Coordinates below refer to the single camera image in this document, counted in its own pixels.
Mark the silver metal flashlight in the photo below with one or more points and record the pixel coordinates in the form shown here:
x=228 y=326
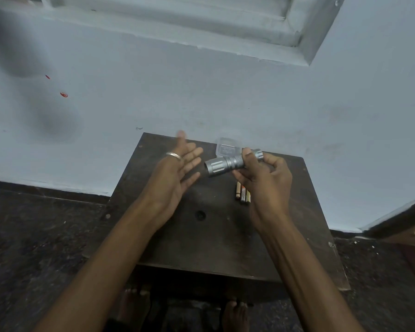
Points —
x=224 y=164

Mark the person's left thumb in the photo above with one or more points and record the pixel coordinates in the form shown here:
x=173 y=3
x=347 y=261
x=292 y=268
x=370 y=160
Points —
x=178 y=145

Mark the person's right thumb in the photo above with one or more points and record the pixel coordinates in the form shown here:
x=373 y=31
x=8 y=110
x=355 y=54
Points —
x=242 y=178

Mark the gold and black battery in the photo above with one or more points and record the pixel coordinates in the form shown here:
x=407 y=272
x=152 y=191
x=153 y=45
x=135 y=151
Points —
x=248 y=198
x=243 y=195
x=238 y=190

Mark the person's left middle finger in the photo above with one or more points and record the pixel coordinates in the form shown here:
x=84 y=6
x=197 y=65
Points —
x=192 y=166

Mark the person's left hand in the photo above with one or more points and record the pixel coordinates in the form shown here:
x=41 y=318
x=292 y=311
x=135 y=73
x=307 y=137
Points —
x=166 y=184

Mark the person's left foot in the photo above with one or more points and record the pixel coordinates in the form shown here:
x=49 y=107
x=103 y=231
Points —
x=133 y=307

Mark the white window frame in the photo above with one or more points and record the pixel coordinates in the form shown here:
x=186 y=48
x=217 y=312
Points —
x=200 y=20

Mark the person's right foot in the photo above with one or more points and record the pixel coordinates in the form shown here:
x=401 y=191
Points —
x=234 y=316

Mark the person's left forearm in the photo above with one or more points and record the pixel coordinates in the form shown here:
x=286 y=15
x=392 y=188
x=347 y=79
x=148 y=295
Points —
x=107 y=266

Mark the dark wooden table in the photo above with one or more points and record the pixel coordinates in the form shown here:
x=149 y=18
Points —
x=207 y=231

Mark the clear plastic case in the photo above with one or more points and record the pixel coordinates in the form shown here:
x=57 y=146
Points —
x=226 y=147

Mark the person's right forearm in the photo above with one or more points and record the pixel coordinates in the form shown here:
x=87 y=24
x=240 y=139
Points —
x=304 y=280

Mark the person's foot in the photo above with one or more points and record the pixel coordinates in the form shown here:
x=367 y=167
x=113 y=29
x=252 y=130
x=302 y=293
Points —
x=133 y=307
x=234 y=316

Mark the person's right hand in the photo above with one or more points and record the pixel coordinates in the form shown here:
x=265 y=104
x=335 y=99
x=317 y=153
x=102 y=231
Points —
x=269 y=197

